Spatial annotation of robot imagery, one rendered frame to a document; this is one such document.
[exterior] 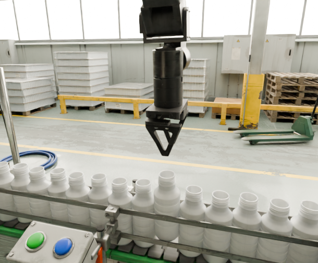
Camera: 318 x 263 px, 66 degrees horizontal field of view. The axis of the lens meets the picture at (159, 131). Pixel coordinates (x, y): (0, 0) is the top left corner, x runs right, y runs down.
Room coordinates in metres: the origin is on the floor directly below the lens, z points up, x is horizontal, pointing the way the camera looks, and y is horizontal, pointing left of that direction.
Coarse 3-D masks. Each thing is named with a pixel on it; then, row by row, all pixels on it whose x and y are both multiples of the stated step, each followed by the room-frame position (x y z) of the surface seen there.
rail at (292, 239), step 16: (0, 192) 0.57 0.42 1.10; (16, 192) 0.55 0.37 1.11; (96, 208) 0.49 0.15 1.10; (64, 224) 0.52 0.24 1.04; (80, 224) 0.51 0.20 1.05; (192, 224) 0.43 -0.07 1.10; (208, 224) 0.43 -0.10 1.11; (144, 240) 0.46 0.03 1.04; (160, 240) 0.45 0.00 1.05; (288, 240) 0.39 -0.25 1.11; (304, 240) 0.38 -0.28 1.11; (224, 256) 0.42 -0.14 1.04; (240, 256) 0.41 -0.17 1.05
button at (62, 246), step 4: (60, 240) 0.37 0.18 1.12; (64, 240) 0.37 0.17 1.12; (68, 240) 0.37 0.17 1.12; (56, 244) 0.36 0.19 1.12; (60, 244) 0.36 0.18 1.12; (64, 244) 0.36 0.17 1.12; (68, 244) 0.36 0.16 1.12; (56, 248) 0.35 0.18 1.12; (60, 248) 0.35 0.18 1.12; (64, 248) 0.35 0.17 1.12; (68, 248) 0.35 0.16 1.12; (56, 252) 0.35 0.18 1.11; (60, 252) 0.35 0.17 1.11; (64, 252) 0.35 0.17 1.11
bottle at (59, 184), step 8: (56, 168) 0.58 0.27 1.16; (56, 176) 0.55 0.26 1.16; (64, 176) 0.56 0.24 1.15; (56, 184) 0.55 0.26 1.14; (64, 184) 0.55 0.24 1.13; (48, 192) 0.54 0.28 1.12; (56, 192) 0.54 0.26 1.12; (64, 192) 0.54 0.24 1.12; (56, 208) 0.54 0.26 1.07; (64, 208) 0.54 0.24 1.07; (56, 216) 0.54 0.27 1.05; (64, 216) 0.54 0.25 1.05; (56, 224) 0.54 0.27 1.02
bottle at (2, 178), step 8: (0, 168) 0.59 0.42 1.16; (8, 168) 0.61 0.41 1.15; (0, 176) 0.59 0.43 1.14; (8, 176) 0.60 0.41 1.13; (0, 184) 0.58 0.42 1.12; (8, 184) 0.59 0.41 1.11; (0, 200) 0.57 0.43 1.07; (8, 200) 0.58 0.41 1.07; (0, 208) 0.57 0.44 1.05; (8, 208) 0.58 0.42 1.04; (0, 216) 0.58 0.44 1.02; (8, 216) 0.58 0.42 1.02
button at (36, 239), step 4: (32, 236) 0.38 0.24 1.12; (36, 236) 0.38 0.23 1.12; (40, 236) 0.38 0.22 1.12; (28, 240) 0.37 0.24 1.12; (32, 240) 0.37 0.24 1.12; (36, 240) 0.37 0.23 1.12; (40, 240) 0.37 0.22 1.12; (28, 244) 0.37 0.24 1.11; (32, 244) 0.36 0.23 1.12; (36, 244) 0.37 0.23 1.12; (40, 244) 0.37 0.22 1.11; (32, 248) 0.36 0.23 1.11
